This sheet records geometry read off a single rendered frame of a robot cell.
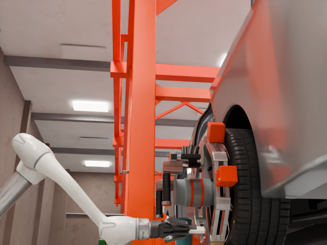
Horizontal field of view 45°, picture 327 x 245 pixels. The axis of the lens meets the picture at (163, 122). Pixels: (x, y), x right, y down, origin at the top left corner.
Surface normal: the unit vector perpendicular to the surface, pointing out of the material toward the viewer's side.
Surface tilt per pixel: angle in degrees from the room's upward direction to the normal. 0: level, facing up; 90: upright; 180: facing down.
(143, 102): 90
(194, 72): 90
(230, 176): 90
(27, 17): 180
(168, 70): 90
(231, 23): 180
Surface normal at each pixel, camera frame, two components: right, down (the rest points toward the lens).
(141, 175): 0.11, -0.40
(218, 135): 0.09, 0.21
